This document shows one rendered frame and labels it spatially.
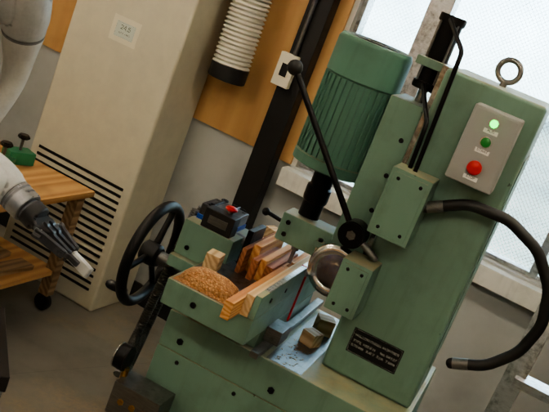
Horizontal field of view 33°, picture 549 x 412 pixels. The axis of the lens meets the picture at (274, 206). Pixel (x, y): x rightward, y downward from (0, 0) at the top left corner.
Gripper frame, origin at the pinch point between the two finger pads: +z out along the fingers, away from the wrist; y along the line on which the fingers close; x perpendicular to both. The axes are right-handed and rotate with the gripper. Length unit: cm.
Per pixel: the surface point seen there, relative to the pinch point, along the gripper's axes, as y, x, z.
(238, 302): -33, -40, 41
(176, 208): 3.1, -29.1, 9.0
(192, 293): -29, -32, 32
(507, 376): 62, -42, 102
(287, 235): -3, -47, 35
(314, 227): -3, -53, 38
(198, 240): -6.6, -31.4, 20.8
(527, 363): 62, -48, 103
